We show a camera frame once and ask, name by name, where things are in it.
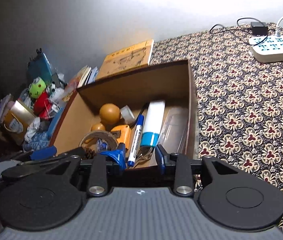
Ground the clear plastic case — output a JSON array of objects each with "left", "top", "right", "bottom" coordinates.
[{"left": 158, "top": 109, "right": 188, "bottom": 153}]

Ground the blue whiteboard marker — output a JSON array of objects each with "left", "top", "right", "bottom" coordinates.
[{"left": 127, "top": 114, "right": 144, "bottom": 167}]

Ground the large printed tape roll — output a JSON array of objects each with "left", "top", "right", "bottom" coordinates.
[{"left": 78, "top": 130, "right": 119, "bottom": 158}]

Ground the white tube blue cap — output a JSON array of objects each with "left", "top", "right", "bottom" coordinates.
[{"left": 140, "top": 100, "right": 165, "bottom": 147}]

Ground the blue checkered cloth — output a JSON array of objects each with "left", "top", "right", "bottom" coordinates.
[{"left": 23, "top": 108, "right": 64, "bottom": 152}]

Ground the crumpled white paper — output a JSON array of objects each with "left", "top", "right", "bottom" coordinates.
[{"left": 24, "top": 117, "right": 41, "bottom": 143}]

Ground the pine cone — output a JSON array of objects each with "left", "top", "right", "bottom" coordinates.
[{"left": 81, "top": 147, "right": 96, "bottom": 160}]

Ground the metal nail clipper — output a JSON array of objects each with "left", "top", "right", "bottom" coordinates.
[{"left": 133, "top": 146, "right": 154, "bottom": 168}]

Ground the blue correction tape dispenser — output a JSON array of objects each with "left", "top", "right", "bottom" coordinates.
[{"left": 95, "top": 139, "right": 109, "bottom": 153}]

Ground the white panda plush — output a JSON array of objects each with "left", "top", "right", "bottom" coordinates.
[{"left": 45, "top": 82, "right": 64, "bottom": 101}]

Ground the orange tape measure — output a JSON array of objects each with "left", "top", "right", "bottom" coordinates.
[{"left": 110, "top": 125, "right": 131, "bottom": 151}]

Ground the green frog plush toy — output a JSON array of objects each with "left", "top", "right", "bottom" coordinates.
[{"left": 29, "top": 77, "right": 48, "bottom": 116}]

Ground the small clear tape roll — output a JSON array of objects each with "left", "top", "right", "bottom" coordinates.
[{"left": 120, "top": 105, "right": 135, "bottom": 124}]

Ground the brown gourd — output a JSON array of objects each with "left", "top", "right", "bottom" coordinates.
[{"left": 91, "top": 103, "right": 121, "bottom": 131}]

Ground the brown cardboard box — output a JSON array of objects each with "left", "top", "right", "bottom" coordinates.
[{"left": 50, "top": 60, "right": 199, "bottom": 159}]

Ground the teal pouch with clips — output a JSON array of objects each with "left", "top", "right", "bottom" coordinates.
[{"left": 26, "top": 48, "right": 52, "bottom": 84}]

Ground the stack of books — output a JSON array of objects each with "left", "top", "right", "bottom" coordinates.
[{"left": 62, "top": 66, "right": 99, "bottom": 102}]

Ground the floral patterned tablecloth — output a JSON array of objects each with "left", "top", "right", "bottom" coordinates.
[{"left": 151, "top": 22, "right": 283, "bottom": 239}]

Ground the yellow book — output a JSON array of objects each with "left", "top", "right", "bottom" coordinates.
[{"left": 96, "top": 39, "right": 154, "bottom": 80}]

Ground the white power strip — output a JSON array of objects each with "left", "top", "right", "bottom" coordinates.
[{"left": 248, "top": 35, "right": 283, "bottom": 63}]

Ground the black power adapter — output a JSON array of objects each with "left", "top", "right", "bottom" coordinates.
[{"left": 251, "top": 22, "right": 269, "bottom": 36}]

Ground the black thin cable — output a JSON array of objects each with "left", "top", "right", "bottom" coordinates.
[{"left": 209, "top": 17, "right": 270, "bottom": 48}]

